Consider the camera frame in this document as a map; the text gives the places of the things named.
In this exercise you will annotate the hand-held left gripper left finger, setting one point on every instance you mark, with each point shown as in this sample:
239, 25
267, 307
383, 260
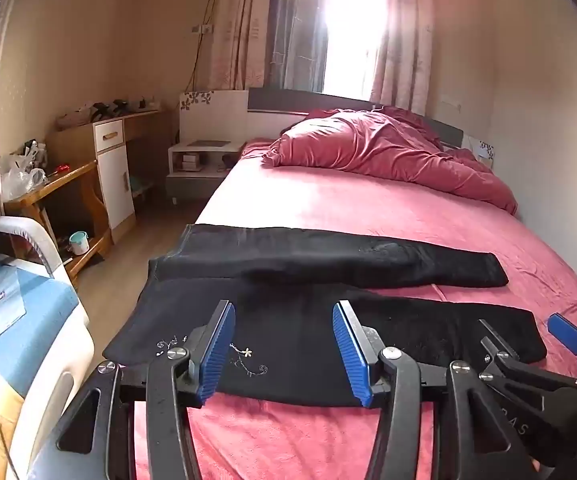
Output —
218, 350

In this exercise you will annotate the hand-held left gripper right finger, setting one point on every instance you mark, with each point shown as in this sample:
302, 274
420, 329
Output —
351, 355

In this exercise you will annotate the black pants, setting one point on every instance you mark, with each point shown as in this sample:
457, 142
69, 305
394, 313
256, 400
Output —
293, 260

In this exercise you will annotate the bed with pink sheet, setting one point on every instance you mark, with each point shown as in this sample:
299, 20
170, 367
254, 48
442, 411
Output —
343, 200

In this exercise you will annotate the teal enamel mug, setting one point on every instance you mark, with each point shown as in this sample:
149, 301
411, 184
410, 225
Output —
78, 244

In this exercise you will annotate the white nightstand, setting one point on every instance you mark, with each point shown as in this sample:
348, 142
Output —
193, 165

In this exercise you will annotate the white and blue armchair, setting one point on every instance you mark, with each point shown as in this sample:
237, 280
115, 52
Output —
33, 320

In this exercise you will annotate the white floral headboard panel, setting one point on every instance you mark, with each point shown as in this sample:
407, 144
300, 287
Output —
486, 151

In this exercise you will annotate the white cabinet with drawer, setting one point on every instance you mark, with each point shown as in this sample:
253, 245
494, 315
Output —
116, 180

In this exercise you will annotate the pink duvet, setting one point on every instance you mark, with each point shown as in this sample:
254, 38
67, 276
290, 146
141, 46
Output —
368, 145

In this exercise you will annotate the low wooden side table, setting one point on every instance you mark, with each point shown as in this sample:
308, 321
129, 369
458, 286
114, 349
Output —
68, 175

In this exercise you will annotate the wooden desk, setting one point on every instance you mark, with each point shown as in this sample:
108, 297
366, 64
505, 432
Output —
143, 125

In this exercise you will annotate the dark grey headboard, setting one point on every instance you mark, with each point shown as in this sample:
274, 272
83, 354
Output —
278, 100

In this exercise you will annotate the white plastic bag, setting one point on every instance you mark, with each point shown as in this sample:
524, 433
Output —
18, 177

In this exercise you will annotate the dark clutter on desk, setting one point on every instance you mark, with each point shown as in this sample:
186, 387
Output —
103, 109

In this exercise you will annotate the floral curtain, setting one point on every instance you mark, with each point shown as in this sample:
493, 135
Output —
403, 35
243, 25

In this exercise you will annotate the bright window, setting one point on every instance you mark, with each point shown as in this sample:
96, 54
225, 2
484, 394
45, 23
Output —
353, 25

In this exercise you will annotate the wall power socket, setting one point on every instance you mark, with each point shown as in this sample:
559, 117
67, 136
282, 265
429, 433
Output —
202, 28

